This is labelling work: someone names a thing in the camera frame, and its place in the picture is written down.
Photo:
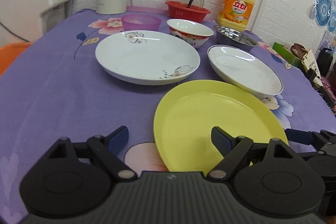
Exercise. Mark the red patterned ceramic bowl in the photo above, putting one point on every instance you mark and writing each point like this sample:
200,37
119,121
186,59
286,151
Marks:
193,33

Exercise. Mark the black bag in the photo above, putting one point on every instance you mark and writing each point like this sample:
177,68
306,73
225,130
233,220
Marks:
324,61

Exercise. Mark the orange plastic basin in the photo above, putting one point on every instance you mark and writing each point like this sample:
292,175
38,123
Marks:
10,52

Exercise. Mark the red plastic basket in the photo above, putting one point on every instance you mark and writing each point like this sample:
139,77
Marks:
177,10

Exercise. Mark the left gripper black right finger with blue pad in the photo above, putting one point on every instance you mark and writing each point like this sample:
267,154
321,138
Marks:
238,153

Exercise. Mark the purple plastic bowl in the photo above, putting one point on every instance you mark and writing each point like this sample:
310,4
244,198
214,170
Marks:
133,22

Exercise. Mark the white blue-rimmed plate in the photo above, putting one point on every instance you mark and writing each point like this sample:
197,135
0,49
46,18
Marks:
245,71

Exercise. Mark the stainless steel bowl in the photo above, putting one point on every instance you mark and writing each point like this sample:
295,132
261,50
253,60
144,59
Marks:
233,38

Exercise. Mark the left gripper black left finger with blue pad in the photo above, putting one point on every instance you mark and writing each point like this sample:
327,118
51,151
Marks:
103,151

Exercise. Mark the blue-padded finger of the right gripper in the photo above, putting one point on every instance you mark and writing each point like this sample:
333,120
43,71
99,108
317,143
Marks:
299,135

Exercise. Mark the white paper bag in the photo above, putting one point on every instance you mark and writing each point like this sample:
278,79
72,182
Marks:
308,61

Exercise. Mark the yellow plastic plate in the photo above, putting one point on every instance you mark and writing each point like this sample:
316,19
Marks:
187,113

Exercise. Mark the yellow dish soap bottle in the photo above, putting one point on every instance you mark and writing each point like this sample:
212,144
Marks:
235,14

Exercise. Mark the large white floral plate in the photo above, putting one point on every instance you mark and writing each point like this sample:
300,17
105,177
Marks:
147,57

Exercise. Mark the green box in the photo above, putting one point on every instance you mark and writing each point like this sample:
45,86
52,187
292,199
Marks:
287,55

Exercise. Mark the blue round wall decoration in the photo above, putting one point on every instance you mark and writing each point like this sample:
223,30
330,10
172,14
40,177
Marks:
323,13

